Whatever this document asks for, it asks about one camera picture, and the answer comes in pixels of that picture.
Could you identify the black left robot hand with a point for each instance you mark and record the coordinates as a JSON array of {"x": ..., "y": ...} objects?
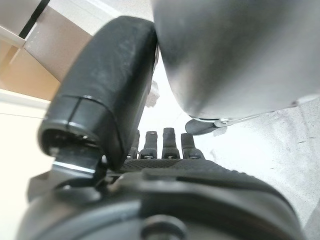
[{"x": 105, "y": 75}]

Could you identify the beige wooden cabinet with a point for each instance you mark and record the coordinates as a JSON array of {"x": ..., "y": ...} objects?
[{"x": 57, "y": 45}]

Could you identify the silver robot left leg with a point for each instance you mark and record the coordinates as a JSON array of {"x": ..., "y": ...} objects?
[{"x": 225, "y": 50}]

